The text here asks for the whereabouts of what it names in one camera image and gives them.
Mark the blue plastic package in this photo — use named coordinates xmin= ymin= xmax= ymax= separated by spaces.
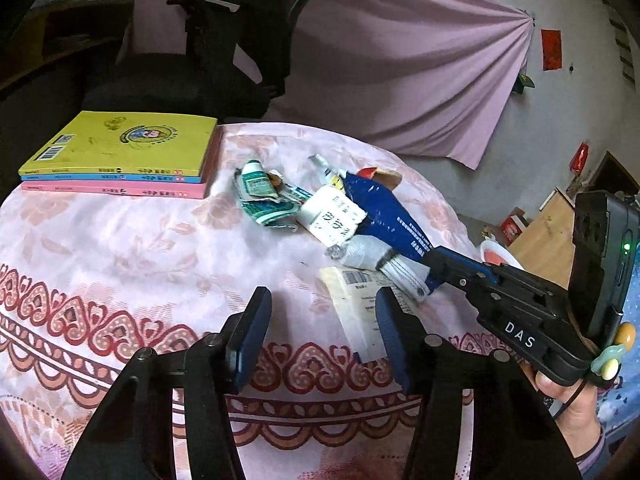
xmin=344 ymin=174 xmax=433 ymax=266

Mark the white label packet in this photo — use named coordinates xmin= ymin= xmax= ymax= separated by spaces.
xmin=320 ymin=266 xmax=416 ymax=363

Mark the white skin cream box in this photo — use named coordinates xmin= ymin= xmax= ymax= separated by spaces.
xmin=296 ymin=185 xmax=367 ymax=247

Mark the person's right hand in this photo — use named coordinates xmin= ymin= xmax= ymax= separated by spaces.
xmin=520 ymin=361 xmax=601 ymax=458

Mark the wooden cabinet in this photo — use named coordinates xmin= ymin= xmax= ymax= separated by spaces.
xmin=509 ymin=188 xmax=575 ymax=288

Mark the floral pink tablecloth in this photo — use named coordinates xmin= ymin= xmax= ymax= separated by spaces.
xmin=0 ymin=121 xmax=526 ymax=480

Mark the red hanging bag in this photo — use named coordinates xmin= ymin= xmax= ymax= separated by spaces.
xmin=570 ymin=142 xmax=589 ymax=176

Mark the grey crumpled tube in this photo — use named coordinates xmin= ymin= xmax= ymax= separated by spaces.
xmin=326 ymin=235 xmax=432 ymax=302

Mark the pink book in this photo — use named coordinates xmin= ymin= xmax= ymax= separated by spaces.
xmin=20 ymin=127 xmax=225 ymax=201

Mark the green crumpled wrapper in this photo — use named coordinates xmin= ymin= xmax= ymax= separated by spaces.
xmin=233 ymin=159 xmax=311 ymax=231

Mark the yellow book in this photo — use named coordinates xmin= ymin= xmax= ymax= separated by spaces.
xmin=18 ymin=110 xmax=217 ymax=177

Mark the pink hanging sheet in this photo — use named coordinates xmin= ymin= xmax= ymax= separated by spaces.
xmin=131 ymin=0 xmax=536 ymax=172

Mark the black office chair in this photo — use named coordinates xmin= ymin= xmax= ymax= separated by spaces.
xmin=84 ymin=0 xmax=309 ymax=122

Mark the black camera module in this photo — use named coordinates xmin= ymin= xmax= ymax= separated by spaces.
xmin=568 ymin=191 xmax=639 ymax=348

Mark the red paper on wall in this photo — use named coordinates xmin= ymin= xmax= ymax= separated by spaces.
xmin=540 ymin=29 xmax=563 ymax=70

